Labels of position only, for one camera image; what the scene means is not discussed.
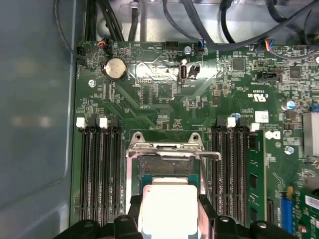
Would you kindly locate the silver heat sink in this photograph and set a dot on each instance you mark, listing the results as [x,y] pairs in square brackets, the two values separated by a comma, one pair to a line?
[311,134]

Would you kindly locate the green RAM stick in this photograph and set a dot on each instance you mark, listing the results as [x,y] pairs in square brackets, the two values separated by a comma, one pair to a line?
[256,174]

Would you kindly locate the graphics card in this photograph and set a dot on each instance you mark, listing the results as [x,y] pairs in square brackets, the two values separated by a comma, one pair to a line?
[306,219]

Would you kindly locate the metal locking lever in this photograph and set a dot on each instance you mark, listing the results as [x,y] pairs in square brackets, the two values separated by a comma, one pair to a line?
[211,155]

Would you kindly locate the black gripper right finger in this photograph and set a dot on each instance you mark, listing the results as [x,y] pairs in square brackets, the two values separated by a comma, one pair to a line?
[224,229]

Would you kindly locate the silver coin battery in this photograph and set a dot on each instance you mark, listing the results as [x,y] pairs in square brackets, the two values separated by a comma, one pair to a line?
[115,68]

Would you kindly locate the black RAM slot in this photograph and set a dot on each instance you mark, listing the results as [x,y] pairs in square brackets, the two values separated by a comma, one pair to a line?
[86,174]
[228,174]
[240,174]
[117,174]
[96,174]
[106,174]
[217,174]

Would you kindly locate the black PC case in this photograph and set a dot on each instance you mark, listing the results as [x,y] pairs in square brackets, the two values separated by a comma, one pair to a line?
[32,99]

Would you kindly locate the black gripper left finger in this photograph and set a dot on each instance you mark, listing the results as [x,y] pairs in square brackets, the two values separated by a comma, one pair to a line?
[124,229]

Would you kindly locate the CPU socket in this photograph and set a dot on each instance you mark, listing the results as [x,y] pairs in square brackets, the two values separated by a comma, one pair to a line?
[159,166]

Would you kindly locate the silver CPU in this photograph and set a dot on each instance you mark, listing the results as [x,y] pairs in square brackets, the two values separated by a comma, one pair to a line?
[169,211]

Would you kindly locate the black expansion slot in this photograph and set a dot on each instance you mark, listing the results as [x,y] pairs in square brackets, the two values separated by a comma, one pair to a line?
[270,211]

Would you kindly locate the metal socket cover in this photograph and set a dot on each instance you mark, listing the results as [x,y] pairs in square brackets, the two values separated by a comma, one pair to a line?
[142,147]

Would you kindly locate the green motherboard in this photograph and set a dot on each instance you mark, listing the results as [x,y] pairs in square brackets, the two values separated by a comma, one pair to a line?
[174,99]

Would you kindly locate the blue expansion slot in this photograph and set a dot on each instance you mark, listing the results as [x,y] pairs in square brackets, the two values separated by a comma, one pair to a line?
[286,214]

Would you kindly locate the internal USB port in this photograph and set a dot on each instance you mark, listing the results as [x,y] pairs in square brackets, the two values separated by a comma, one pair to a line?
[183,73]

